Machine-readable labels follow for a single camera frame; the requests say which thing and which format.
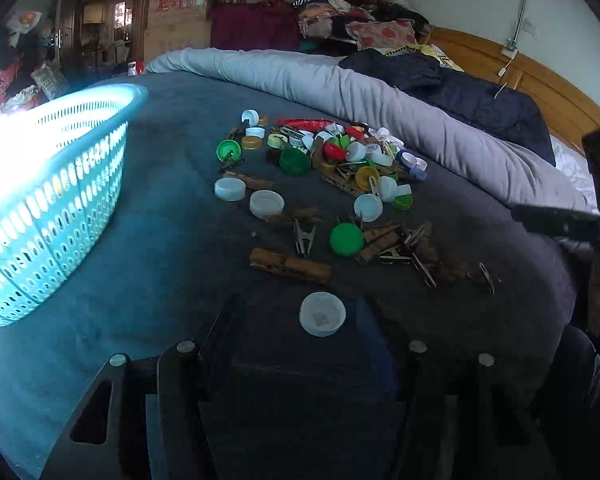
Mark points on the dark green bottle cap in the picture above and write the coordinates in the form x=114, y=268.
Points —
x=294, y=162

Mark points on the light green bottle cap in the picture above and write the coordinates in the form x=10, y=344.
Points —
x=228, y=150

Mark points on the long wooden clothespin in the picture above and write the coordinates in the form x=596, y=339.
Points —
x=290, y=266

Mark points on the red floral pillow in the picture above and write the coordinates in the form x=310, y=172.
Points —
x=382, y=35

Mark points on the magenta cloth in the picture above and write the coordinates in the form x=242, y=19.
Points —
x=266, y=25

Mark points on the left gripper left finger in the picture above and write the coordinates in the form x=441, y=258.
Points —
x=217, y=353

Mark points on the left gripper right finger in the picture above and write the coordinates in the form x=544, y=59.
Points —
x=378, y=340

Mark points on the green bottle cap front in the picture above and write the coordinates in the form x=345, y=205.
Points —
x=346, y=239

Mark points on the turquoise plastic basket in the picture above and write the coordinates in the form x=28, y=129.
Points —
x=61, y=167

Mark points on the navy blue blanket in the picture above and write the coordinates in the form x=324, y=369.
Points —
x=507, y=114

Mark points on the wicker chair with clutter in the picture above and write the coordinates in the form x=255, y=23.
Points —
x=29, y=70

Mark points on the yellow bottle cap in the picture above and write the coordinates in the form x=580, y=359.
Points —
x=366, y=178

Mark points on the red plastic chili toy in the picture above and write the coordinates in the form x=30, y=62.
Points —
x=311, y=125

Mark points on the small green bottle cap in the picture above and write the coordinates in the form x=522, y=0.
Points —
x=403, y=202

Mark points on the grey rolled quilt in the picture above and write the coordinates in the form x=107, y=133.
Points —
x=510, y=173

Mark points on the white ribbed bottle cap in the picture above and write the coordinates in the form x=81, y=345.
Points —
x=266, y=203

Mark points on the stacked cardboard boxes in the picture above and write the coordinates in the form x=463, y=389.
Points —
x=175, y=25

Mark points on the red bottle cap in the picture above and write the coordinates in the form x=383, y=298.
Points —
x=333, y=152

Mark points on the blue bottle cap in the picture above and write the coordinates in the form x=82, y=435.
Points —
x=415, y=166

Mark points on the metal clip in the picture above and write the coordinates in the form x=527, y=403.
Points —
x=304, y=238

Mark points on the wooden headboard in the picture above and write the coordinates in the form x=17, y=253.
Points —
x=568, y=112

